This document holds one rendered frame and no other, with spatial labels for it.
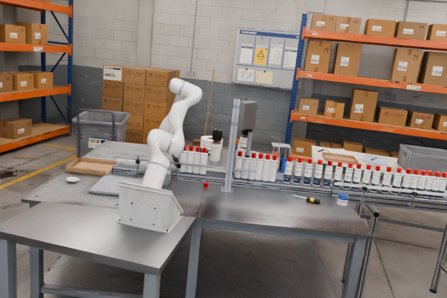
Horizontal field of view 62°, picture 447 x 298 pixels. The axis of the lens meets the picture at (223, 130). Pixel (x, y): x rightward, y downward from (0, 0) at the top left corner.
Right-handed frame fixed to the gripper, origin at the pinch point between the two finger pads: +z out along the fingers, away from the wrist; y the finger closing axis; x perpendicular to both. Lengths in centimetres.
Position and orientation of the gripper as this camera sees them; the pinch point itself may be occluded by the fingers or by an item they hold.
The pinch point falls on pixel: (176, 163)
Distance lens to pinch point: 284.7
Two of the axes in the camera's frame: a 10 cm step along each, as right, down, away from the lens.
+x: -9.7, 2.3, 0.7
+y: 0.3, -2.0, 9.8
